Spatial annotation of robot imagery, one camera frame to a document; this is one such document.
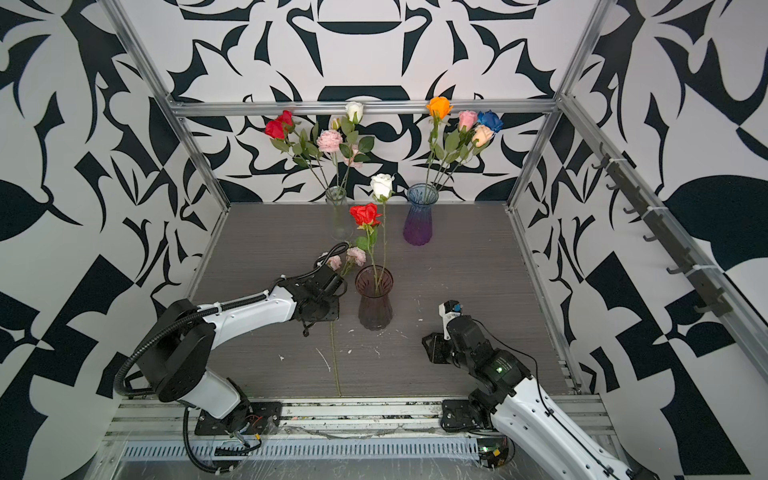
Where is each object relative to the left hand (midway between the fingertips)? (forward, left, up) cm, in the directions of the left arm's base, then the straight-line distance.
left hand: (335, 305), depth 89 cm
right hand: (-12, -25, +4) cm, 28 cm away
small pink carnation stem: (+17, -5, 0) cm, 18 cm away
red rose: (+10, -11, +27) cm, 31 cm away
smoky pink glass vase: (0, -11, -5) cm, 12 cm away
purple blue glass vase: (+25, -26, +6) cm, 37 cm away
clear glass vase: (+30, 0, 0) cm, 30 cm away
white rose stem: (+36, -8, +30) cm, 48 cm away
